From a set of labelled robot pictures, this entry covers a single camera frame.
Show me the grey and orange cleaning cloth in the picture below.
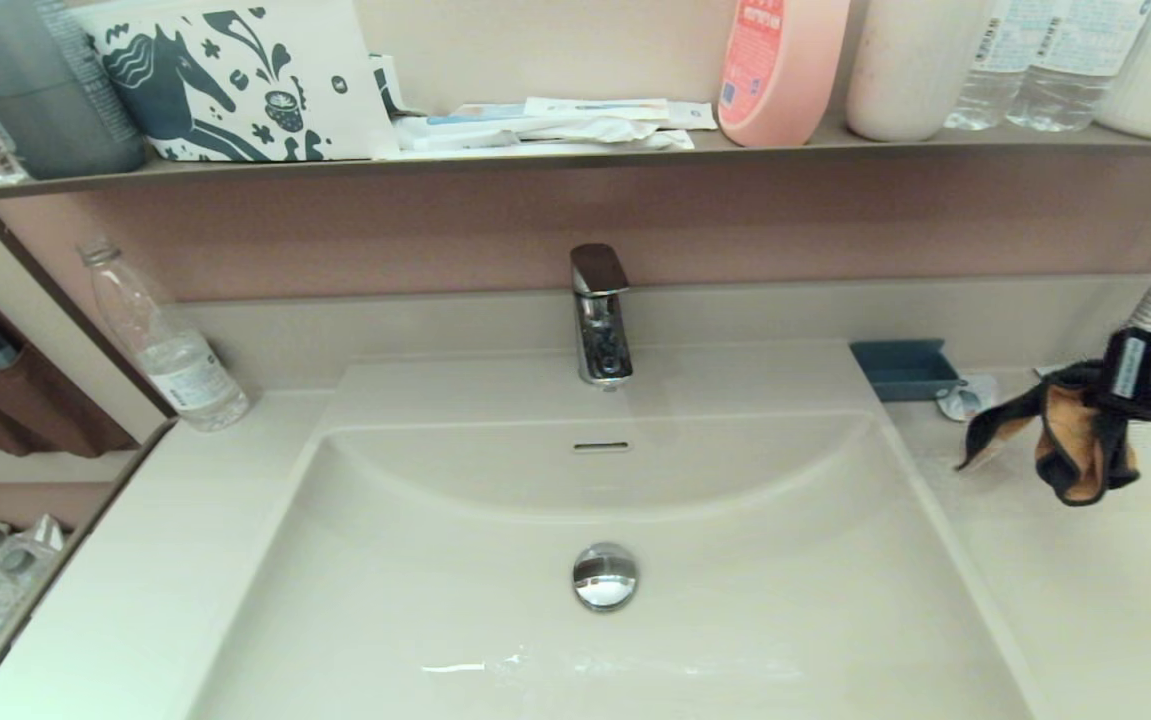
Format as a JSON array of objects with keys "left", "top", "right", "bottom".
[{"left": 955, "top": 372, "right": 1142, "bottom": 507}]

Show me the white sachet with grey print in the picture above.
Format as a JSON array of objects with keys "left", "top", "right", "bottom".
[{"left": 937, "top": 375, "right": 998, "bottom": 423}]

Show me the chrome faucet lever handle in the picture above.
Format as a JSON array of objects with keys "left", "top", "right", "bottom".
[{"left": 570, "top": 244, "right": 630, "bottom": 297}]

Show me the chrome faucet spout body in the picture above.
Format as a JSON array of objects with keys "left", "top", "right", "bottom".
[{"left": 577, "top": 292, "right": 634, "bottom": 387}]

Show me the chrome sink drain stopper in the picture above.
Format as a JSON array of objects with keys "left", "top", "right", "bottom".
[{"left": 572, "top": 541, "right": 639, "bottom": 611}]

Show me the white ceramic sink basin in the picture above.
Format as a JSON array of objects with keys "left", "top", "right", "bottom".
[{"left": 190, "top": 343, "right": 1036, "bottom": 720}]

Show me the blue plastic soap dish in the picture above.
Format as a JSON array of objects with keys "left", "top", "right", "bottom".
[{"left": 849, "top": 339, "right": 962, "bottom": 402}]

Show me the clear labelled water bottle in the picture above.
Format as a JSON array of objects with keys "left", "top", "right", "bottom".
[
  {"left": 943, "top": 0, "right": 1036, "bottom": 132},
  {"left": 1005, "top": 0, "right": 1151, "bottom": 134}
]

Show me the cream cylindrical cup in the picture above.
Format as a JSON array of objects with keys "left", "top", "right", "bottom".
[{"left": 845, "top": 0, "right": 998, "bottom": 143}]

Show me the pink lotion bottle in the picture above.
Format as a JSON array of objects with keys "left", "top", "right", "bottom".
[{"left": 717, "top": 0, "right": 851, "bottom": 149}]

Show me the white toothbrush packet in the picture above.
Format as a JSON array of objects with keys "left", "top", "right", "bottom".
[{"left": 523, "top": 97, "right": 673, "bottom": 123}]

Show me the crumpled white plastic wrapper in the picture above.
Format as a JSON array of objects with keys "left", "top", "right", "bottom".
[{"left": 393, "top": 116, "right": 696, "bottom": 160}]

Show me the white packet with blue stripe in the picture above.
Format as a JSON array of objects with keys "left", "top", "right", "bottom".
[{"left": 425, "top": 105, "right": 538, "bottom": 129}]

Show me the small white patterned box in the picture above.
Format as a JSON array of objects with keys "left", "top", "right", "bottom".
[{"left": 372, "top": 55, "right": 421, "bottom": 119}]

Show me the horse pattern white box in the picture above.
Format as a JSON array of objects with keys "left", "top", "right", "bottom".
[{"left": 75, "top": 0, "right": 401, "bottom": 163}]

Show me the clear plastic water bottle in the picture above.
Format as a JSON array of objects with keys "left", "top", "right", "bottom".
[{"left": 78, "top": 240, "right": 251, "bottom": 433}]

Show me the brown hanging pouch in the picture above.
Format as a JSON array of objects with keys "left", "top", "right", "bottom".
[{"left": 0, "top": 285, "right": 138, "bottom": 459}]

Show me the dark grey bottle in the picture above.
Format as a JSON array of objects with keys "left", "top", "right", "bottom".
[{"left": 0, "top": 0, "right": 148, "bottom": 181}]

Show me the brown wall shelf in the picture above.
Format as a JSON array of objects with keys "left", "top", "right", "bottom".
[{"left": 0, "top": 122, "right": 1151, "bottom": 207}]

